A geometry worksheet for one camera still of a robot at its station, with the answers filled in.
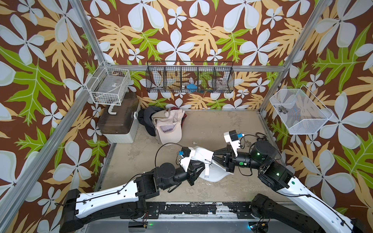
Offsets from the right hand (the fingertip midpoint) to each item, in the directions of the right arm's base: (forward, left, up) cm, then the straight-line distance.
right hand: (209, 156), depth 56 cm
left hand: (0, +1, -6) cm, 6 cm away
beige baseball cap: (+43, +28, -21) cm, 55 cm away
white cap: (+34, +21, -23) cm, 47 cm away
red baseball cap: (+44, +11, -24) cm, 51 cm away
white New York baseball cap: (-1, -3, -15) cm, 15 cm away
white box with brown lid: (+34, +53, -20) cm, 66 cm away
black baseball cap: (+44, +41, -23) cm, 65 cm away
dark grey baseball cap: (+35, +35, -25) cm, 55 cm away
